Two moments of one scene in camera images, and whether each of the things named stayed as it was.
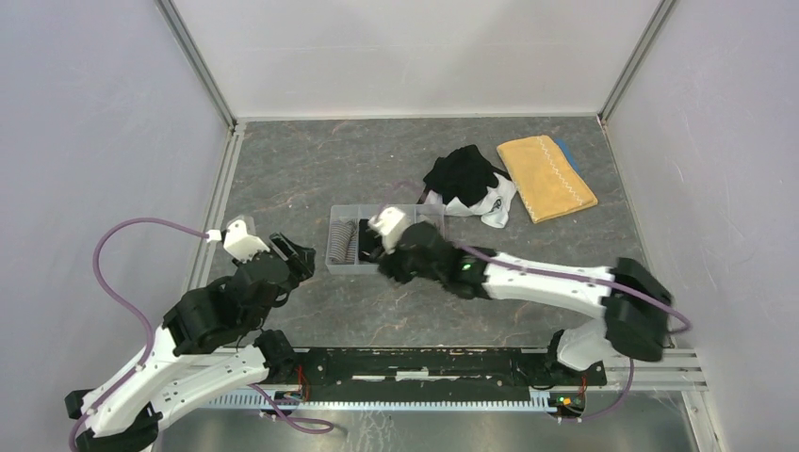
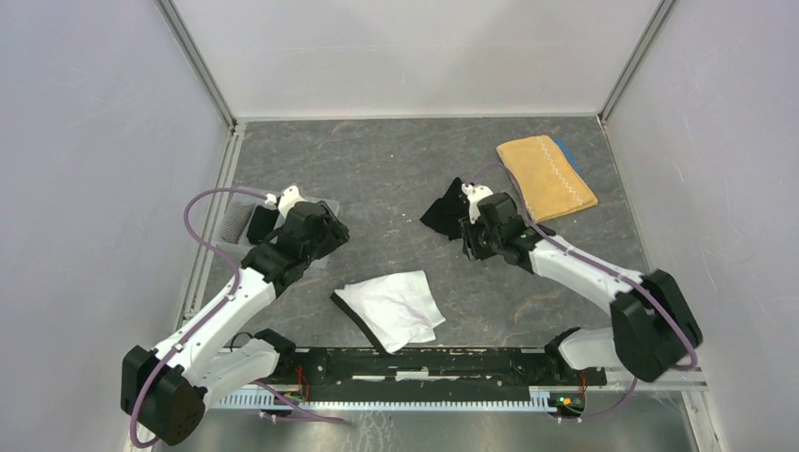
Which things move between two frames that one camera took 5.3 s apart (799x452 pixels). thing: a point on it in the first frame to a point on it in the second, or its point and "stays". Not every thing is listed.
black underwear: x=464 y=174 to x=446 y=214
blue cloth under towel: x=562 y=143 stays
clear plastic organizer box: x=352 y=248 to x=233 y=232
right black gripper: x=388 y=263 to x=468 y=232
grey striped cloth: x=343 y=241 to x=237 y=216
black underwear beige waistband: x=370 y=243 to x=262 y=222
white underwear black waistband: x=494 y=208 to x=395 y=311
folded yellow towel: x=546 y=182 stays
